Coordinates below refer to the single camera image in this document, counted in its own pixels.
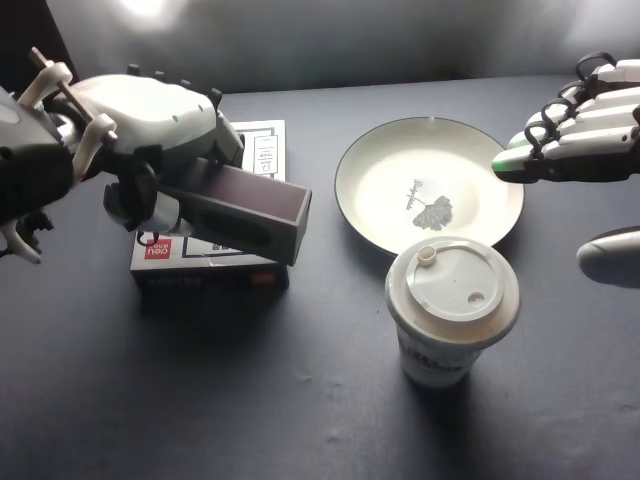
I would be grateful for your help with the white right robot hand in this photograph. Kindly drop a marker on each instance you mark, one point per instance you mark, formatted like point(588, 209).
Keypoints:
point(590, 135)

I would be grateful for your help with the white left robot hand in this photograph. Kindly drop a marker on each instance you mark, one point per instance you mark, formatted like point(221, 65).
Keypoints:
point(160, 115)

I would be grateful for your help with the grey rectangular cardboard box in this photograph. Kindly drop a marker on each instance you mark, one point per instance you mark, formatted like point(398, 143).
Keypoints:
point(250, 210)

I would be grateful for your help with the white lidded paper cup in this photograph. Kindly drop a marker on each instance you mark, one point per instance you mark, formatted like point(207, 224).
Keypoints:
point(450, 290)

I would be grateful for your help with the white calculator box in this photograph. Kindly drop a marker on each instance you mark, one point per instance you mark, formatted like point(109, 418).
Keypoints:
point(210, 278)

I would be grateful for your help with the white plate with dark rim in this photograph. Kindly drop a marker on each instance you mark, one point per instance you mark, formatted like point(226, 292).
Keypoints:
point(400, 165)

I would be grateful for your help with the dark background panel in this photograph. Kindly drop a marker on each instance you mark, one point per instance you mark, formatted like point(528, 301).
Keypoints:
point(25, 30)

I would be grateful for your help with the white backdrop sheet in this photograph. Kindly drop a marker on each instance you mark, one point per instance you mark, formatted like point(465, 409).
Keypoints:
point(320, 40)

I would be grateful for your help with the grey table cloth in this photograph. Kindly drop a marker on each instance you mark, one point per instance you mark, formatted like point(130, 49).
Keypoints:
point(320, 430)

